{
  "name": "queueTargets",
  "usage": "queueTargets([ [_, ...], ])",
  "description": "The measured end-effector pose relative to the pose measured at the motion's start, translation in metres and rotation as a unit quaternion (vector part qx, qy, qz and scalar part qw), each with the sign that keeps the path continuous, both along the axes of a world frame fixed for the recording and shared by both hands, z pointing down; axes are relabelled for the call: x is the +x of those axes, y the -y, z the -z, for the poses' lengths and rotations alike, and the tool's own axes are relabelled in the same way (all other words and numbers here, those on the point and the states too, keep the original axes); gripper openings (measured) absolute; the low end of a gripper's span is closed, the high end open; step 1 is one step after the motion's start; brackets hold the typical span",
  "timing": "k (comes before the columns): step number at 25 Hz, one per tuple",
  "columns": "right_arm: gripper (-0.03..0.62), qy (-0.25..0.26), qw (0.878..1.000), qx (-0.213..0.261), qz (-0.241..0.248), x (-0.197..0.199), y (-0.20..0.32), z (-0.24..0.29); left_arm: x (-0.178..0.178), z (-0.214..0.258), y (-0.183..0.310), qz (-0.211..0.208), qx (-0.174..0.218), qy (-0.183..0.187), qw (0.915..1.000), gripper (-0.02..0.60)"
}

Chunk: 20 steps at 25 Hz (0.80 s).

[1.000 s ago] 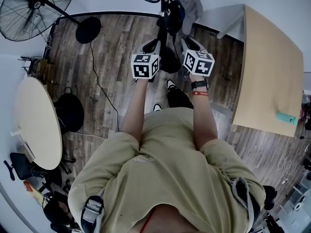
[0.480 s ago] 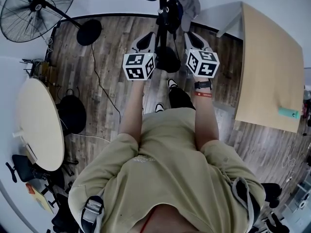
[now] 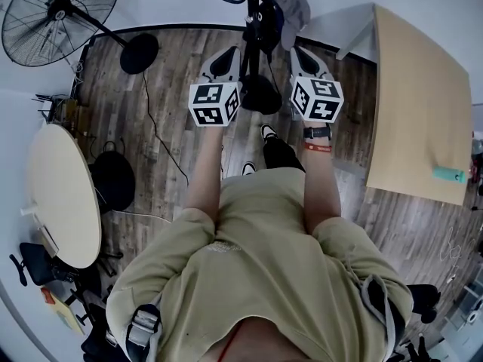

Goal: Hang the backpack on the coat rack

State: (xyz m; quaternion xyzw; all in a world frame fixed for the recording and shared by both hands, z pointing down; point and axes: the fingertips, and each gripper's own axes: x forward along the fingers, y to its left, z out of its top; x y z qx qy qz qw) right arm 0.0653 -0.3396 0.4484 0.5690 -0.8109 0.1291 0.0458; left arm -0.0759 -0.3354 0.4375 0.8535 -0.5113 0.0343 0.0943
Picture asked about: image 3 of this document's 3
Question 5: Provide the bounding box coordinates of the black floor cable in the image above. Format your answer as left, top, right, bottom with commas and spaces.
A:
141, 70, 190, 187

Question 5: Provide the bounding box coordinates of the black trouser leg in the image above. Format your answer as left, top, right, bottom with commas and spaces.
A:
262, 139, 306, 173

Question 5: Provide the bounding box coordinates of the beige box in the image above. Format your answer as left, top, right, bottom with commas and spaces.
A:
35, 223, 61, 259

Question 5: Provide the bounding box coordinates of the grey cap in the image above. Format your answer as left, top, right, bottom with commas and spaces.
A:
270, 0, 312, 52

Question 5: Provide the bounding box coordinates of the light wooden rectangular table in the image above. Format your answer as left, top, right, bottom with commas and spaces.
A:
365, 3, 474, 207

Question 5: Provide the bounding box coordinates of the olive green shirt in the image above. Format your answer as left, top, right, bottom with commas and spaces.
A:
106, 167, 414, 362

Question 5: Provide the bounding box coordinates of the black wristwatch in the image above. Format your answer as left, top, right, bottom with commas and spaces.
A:
303, 124, 334, 142

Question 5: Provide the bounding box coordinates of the person's left forearm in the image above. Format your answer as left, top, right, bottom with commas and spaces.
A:
183, 125, 224, 224

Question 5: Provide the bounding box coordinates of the black standing fan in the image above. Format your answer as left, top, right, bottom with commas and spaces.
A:
1, 0, 160, 76

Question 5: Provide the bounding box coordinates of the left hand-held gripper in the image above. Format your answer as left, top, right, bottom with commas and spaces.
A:
188, 45, 243, 128

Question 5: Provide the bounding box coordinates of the beige round table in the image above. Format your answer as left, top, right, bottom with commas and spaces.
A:
26, 123, 103, 271

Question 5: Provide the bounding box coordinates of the black bag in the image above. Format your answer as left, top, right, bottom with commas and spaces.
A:
243, 0, 285, 57

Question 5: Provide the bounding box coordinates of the person's right forearm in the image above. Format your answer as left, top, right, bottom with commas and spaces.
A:
301, 121, 343, 235

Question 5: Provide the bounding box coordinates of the black office chair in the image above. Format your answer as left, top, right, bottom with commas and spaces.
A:
8, 241, 81, 288

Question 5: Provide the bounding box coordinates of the white floor cable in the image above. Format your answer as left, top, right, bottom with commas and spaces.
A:
440, 225, 477, 281

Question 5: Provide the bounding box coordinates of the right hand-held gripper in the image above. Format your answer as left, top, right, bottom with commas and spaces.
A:
288, 45, 346, 122

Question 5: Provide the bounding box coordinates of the red wristband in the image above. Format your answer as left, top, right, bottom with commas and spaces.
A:
303, 142, 334, 154

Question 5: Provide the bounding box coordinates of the yellow book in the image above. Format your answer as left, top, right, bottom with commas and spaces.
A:
48, 292, 86, 336

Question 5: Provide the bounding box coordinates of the black coat rack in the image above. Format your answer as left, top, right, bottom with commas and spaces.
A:
206, 0, 284, 115

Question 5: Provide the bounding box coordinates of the orange packet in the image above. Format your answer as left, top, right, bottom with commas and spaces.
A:
40, 286, 57, 308

